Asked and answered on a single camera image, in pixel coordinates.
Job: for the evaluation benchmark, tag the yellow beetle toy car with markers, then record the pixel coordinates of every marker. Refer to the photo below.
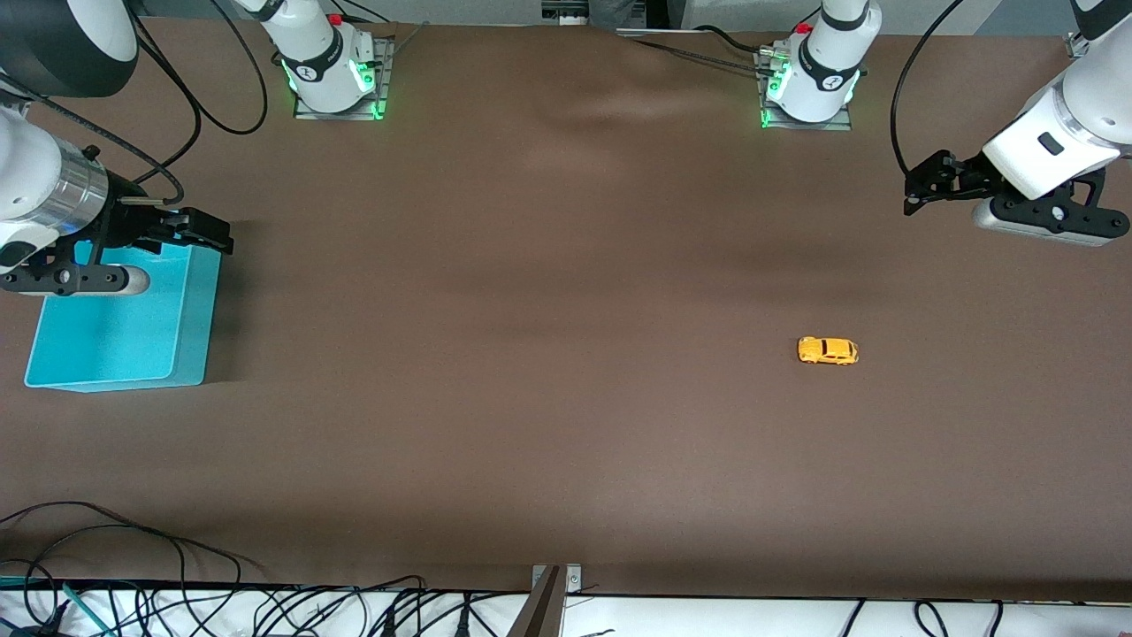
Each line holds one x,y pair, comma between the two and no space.
827,351

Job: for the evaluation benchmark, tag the metal table clamp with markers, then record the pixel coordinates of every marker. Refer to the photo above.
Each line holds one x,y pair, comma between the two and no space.
1075,44

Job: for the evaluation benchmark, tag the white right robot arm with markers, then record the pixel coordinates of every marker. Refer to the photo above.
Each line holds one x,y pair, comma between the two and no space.
26,168

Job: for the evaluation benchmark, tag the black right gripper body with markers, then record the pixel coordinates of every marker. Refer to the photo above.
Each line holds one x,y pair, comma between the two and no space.
133,223

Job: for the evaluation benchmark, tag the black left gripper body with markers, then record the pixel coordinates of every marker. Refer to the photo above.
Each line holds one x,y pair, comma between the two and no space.
967,175

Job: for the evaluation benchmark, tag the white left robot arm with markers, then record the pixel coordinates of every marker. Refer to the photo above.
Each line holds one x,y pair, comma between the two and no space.
1079,106

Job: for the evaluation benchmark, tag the silver metal bar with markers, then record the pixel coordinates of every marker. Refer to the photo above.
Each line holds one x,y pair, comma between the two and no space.
654,32

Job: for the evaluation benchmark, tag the teal plastic bin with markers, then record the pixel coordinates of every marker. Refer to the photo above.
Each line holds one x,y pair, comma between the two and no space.
115,336

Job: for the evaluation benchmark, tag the black power plug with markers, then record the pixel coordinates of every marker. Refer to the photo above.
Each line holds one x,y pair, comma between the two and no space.
463,619
387,622

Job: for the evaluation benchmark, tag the grey camera pole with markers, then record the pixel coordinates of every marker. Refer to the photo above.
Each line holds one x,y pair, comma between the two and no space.
541,610

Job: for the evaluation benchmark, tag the aluminium frame piece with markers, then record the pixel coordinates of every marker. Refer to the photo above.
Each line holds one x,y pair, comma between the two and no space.
566,13

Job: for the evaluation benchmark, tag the silver mounting bracket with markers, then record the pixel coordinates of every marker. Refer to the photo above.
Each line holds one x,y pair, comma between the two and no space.
575,579

